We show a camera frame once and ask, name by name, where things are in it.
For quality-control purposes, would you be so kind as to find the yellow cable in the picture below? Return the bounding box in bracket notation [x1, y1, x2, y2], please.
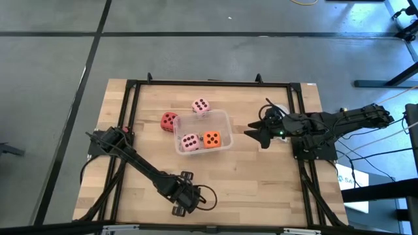
[289, 0, 319, 7]

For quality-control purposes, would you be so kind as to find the black cable loop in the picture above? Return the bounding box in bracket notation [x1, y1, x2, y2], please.
[195, 184, 218, 212]

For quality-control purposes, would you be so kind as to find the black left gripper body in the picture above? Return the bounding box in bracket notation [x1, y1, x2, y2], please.
[161, 175, 202, 210]

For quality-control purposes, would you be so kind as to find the red foam die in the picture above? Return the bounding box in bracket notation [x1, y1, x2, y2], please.
[160, 112, 179, 133]

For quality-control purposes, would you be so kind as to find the black metal table frame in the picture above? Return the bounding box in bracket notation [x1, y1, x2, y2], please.
[73, 72, 354, 230]

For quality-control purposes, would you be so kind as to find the white printed box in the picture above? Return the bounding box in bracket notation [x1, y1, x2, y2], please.
[335, 163, 370, 215]

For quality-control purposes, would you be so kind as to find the grey chair base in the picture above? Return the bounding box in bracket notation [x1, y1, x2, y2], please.
[0, 142, 25, 157]

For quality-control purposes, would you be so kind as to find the white metal bracket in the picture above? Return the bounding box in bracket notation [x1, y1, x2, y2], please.
[102, 224, 140, 234]
[282, 227, 323, 235]

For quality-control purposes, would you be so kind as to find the orange foam die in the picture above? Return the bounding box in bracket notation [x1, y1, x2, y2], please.
[202, 130, 222, 149]

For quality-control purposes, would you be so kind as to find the black cable bundle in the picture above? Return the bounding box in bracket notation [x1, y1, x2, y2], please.
[334, 117, 418, 189]

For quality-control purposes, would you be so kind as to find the pink foam die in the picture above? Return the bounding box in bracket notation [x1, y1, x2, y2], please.
[191, 98, 212, 115]
[181, 133, 201, 153]

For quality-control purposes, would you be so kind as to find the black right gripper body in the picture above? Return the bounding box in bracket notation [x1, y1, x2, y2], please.
[264, 108, 295, 138]

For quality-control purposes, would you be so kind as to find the beige rope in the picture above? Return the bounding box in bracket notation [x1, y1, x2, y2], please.
[375, 85, 418, 106]
[336, 121, 418, 159]

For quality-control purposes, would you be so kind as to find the clear plastic bin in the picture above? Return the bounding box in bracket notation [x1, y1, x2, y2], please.
[172, 109, 234, 156]

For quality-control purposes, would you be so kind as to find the black table leg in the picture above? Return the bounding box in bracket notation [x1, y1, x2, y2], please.
[354, 61, 418, 89]

